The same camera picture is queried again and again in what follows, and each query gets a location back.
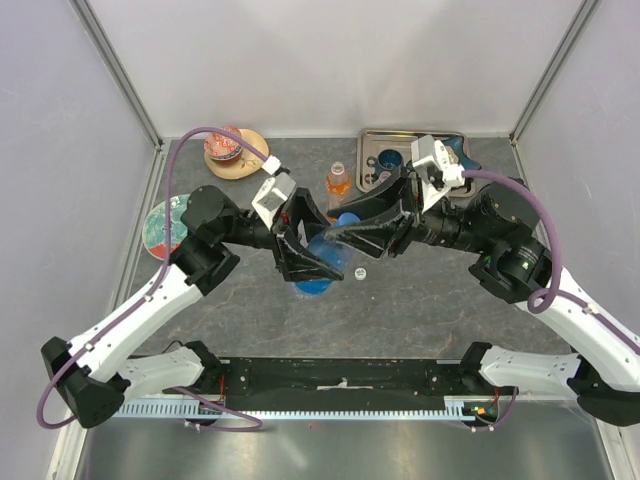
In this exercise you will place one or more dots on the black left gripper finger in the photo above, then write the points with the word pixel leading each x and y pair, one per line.
pixel 297 264
pixel 307 218

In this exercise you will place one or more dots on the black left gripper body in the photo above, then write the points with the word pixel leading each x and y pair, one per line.
pixel 282 223

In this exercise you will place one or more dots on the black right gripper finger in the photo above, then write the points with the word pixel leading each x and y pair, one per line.
pixel 368 237
pixel 392 193

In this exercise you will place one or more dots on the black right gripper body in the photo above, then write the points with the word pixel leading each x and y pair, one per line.
pixel 420 227

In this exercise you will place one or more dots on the blue bottle cap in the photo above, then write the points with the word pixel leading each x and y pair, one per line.
pixel 346 220

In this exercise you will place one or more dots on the orange drink bottle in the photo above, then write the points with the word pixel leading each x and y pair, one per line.
pixel 338 184

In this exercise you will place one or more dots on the blue water bottle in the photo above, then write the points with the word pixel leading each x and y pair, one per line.
pixel 337 255

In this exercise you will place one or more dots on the white orange-bottle cap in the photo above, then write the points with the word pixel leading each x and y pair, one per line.
pixel 360 273

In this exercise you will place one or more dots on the clear bottle red cap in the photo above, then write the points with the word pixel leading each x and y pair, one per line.
pixel 383 176

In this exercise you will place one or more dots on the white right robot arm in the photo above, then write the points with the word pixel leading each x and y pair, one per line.
pixel 518 262

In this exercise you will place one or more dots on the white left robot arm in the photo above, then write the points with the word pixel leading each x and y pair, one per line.
pixel 96 373

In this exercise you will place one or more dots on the blue ceramic cup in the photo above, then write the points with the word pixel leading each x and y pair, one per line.
pixel 386 160

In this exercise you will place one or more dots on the silver metal tray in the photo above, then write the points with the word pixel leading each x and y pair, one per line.
pixel 374 140

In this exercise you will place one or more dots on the beige floral plate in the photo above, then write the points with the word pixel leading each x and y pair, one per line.
pixel 247 163

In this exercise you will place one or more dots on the blue star-shaped dish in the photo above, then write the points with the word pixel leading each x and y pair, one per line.
pixel 457 144

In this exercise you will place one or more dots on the red patterned bowl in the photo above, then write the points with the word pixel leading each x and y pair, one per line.
pixel 221 149

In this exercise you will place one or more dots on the teal red floral plate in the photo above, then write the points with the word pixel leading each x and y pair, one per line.
pixel 154 228

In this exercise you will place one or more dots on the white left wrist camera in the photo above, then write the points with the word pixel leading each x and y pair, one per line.
pixel 274 192

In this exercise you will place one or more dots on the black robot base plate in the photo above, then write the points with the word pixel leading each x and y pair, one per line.
pixel 341 384

